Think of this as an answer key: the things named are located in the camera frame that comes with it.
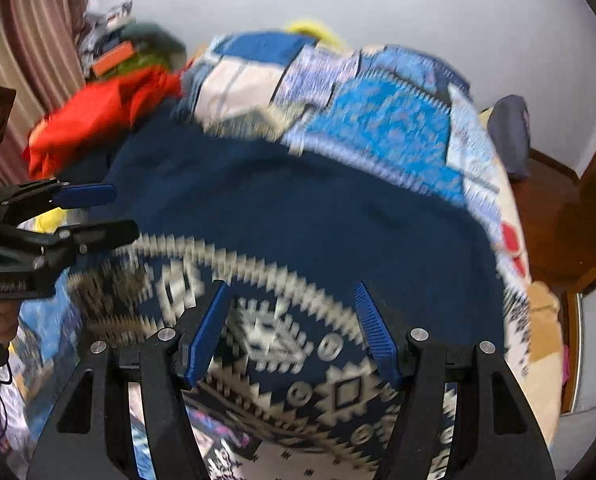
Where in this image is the navy patterned hooded jacket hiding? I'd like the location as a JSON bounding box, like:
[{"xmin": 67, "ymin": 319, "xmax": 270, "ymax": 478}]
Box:
[{"xmin": 67, "ymin": 104, "xmax": 509, "ymax": 476}]

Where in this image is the red folded garment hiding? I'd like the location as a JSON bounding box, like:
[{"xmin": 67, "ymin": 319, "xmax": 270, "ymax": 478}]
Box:
[{"xmin": 22, "ymin": 66, "xmax": 181, "ymax": 180}]

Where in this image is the beige colourful blanket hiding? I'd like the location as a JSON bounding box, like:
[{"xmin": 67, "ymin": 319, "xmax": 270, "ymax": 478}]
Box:
[{"xmin": 518, "ymin": 281, "xmax": 564, "ymax": 446}]

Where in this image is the cluttered pile on table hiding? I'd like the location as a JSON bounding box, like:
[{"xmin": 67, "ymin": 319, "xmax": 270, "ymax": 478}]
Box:
[{"xmin": 78, "ymin": 0, "xmax": 133, "ymax": 79}]

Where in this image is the orange box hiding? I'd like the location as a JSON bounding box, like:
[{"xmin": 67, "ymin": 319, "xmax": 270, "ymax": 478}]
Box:
[{"xmin": 92, "ymin": 41, "xmax": 135, "ymax": 77}]

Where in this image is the striped brown curtain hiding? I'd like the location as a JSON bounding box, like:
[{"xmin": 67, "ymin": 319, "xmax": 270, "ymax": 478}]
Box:
[{"xmin": 0, "ymin": 0, "xmax": 89, "ymax": 185}]

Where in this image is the dark green bag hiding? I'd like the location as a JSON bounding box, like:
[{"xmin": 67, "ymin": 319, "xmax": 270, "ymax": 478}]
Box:
[{"xmin": 120, "ymin": 22, "xmax": 186, "ymax": 67}]

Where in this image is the yellow garment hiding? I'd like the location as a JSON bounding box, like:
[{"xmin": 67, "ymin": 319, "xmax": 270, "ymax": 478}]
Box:
[{"xmin": 284, "ymin": 18, "xmax": 348, "ymax": 52}]

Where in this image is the blue patchwork bed quilt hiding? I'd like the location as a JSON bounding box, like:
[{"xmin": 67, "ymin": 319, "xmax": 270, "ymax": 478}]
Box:
[{"xmin": 0, "ymin": 32, "xmax": 530, "ymax": 479}]

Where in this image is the grey purple backpack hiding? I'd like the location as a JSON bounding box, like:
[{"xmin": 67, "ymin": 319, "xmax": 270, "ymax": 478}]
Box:
[{"xmin": 486, "ymin": 94, "xmax": 531, "ymax": 181}]

